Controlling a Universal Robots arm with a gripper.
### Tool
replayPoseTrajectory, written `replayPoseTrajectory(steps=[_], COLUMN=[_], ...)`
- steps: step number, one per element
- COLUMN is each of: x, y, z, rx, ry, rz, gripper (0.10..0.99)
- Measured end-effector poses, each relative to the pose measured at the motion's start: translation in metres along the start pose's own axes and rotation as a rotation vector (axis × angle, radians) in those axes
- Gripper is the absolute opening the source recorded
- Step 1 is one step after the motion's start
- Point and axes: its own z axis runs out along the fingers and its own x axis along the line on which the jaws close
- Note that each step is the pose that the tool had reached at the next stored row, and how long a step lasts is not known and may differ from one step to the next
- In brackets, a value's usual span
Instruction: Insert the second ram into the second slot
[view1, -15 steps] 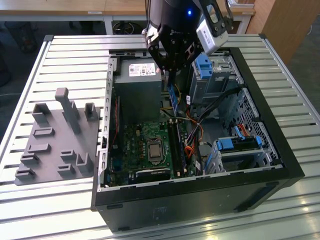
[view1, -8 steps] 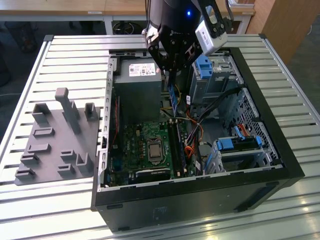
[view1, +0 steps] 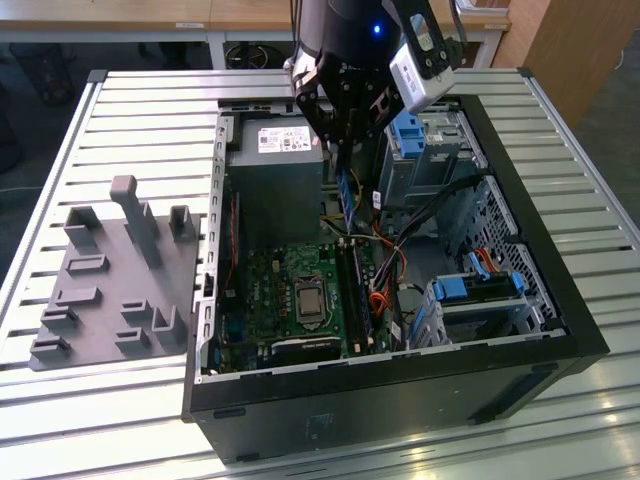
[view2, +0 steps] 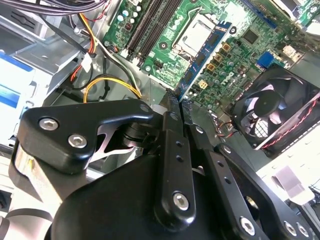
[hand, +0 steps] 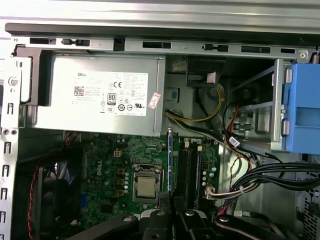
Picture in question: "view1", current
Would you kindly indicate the wooden cabinet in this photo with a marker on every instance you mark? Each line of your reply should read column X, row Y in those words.
column 575, row 50

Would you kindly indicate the CPU in silver socket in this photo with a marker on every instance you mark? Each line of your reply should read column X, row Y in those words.
column 310, row 302

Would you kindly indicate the blue disk carrier with disk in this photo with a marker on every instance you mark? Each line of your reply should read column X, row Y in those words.
column 452, row 290

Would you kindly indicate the grey power supply unit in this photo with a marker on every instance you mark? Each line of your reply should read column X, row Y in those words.
column 275, row 195

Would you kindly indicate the blue RAM stick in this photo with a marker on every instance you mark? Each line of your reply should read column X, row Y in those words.
column 346, row 200

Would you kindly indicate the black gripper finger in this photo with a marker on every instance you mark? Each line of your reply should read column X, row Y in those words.
column 317, row 105
column 375, row 117

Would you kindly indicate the metal drive cage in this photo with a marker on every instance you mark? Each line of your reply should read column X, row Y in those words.
column 425, row 170

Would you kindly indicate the green motherboard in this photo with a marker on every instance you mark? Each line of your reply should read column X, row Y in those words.
column 265, row 300

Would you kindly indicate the wooden desk white frame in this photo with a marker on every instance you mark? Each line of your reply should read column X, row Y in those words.
column 125, row 12

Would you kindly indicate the tall blue disk carrier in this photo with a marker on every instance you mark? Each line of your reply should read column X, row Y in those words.
column 407, row 140

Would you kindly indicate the black graphics card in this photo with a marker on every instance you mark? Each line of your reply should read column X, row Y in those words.
column 307, row 348

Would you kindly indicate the grey parts rack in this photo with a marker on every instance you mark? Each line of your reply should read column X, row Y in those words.
column 115, row 300

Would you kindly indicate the metal disk bay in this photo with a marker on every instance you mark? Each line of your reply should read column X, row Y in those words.
column 490, row 320

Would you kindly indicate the black PC case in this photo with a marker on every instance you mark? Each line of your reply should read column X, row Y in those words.
column 350, row 415

